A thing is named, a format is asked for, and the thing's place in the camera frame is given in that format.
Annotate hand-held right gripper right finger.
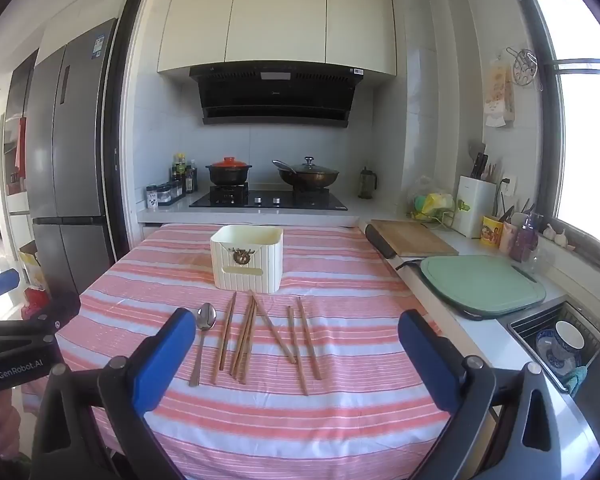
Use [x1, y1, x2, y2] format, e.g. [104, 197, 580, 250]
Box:
[397, 309, 576, 480]

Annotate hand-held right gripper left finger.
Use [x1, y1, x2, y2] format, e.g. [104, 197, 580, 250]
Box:
[32, 307, 197, 480]

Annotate steel spoon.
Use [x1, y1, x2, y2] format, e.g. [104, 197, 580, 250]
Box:
[189, 302, 217, 387]

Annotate brown wooden chopstick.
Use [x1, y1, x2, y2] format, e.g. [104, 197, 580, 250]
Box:
[234, 300, 257, 380]
[229, 296, 255, 376]
[211, 305, 232, 386]
[296, 298, 323, 381]
[249, 289, 298, 365]
[286, 305, 309, 396]
[241, 307, 259, 386]

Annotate chopsticks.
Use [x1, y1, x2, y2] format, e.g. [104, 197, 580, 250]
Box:
[219, 291, 238, 372]

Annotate cream ribbed utensil holder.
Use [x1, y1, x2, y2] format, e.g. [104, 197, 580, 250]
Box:
[210, 225, 284, 294]

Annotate red bag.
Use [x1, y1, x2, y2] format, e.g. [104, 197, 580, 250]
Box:
[22, 287, 51, 321]

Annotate cardboard box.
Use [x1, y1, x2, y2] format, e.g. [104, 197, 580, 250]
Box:
[19, 250, 49, 291]

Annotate green cutting board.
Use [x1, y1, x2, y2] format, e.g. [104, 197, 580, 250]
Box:
[420, 255, 546, 313]

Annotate steel sink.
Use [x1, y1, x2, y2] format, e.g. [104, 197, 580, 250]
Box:
[507, 300, 600, 394]

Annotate blue and white plate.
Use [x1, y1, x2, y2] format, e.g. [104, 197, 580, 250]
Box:
[535, 330, 576, 376]

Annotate wooden cutting board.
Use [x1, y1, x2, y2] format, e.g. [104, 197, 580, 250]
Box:
[370, 219, 460, 258]

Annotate pink striped tablecloth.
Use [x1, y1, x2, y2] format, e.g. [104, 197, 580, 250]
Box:
[22, 224, 486, 480]

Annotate grey refrigerator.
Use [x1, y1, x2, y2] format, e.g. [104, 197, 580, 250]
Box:
[24, 17, 118, 286]

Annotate blue and white bowl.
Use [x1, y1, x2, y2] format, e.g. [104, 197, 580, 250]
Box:
[552, 320, 587, 361]

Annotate yellow printed mug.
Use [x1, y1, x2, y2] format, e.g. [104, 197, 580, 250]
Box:
[481, 215, 504, 247]

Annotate pink cup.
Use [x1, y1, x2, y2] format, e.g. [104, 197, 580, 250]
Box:
[499, 220, 519, 254]

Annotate teal dish cloth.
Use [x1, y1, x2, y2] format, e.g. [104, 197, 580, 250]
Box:
[562, 366, 589, 396]

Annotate purple bottle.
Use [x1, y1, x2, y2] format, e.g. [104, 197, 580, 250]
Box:
[510, 211, 542, 264]

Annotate yellow plastic bag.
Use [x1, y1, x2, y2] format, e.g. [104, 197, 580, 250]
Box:
[414, 191, 455, 222]

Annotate white knife block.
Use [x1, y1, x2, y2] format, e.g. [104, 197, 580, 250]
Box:
[452, 175, 497, 239]

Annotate rack of spice jars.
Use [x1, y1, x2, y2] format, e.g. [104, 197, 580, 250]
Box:
[157, 180, 184, 206]

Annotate garlic bulbs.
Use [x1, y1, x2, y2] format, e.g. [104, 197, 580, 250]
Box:
[543, 223, 567, 249]

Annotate black gas hob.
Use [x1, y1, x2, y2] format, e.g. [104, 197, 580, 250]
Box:
[189, 185, 348, 212]

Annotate black pot with red lid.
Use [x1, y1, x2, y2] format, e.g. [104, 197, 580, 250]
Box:
[205, 156, 253, 187]

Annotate steel cleaver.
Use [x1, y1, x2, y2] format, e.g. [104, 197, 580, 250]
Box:
[468, 140, 487, 177]

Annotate wok with glass lid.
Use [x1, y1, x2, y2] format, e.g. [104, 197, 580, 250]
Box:
[272, 156, 341, 192]

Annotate window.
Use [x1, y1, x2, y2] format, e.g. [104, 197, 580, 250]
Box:
[522, 0, 600, 261]

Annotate hanging printed bag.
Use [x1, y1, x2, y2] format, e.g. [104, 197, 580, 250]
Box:
[482, 57, 516, 128]

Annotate black range hood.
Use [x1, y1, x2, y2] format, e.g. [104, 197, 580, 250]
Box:
[189, 61, 366, 128]

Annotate metal steamer rack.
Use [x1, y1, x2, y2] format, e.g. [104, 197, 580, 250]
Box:
[506, 47, 539, 84]

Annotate black door frame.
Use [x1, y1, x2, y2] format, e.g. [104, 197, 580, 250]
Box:
[97, 0, 156, 266]

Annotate white wall cabinet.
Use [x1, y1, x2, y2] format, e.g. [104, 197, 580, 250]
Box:
[157, 0, 398, 78]

